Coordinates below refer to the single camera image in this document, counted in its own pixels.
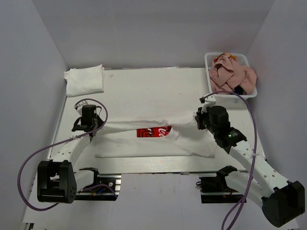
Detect blue t-shirt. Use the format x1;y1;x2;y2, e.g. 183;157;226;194
234;85;245;95

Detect white red-print t-shirt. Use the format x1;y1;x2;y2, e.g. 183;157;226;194
92;112;217;158

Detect pink t-shirt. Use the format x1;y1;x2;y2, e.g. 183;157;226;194
209;53;257;95

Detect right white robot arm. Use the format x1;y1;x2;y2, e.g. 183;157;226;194
195;106;306;227

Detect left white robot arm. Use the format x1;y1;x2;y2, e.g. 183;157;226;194
37;104;103;204

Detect white plastic basket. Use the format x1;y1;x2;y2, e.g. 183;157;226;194
204;52;257;100

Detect folded white t-shirt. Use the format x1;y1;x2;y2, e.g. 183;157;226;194
64;65;105;97

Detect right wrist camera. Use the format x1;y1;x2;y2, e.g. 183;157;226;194
200;96;216;113

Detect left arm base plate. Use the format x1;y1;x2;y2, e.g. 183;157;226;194
75;174;121;201

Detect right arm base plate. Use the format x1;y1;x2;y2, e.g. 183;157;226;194
196;176;243;204

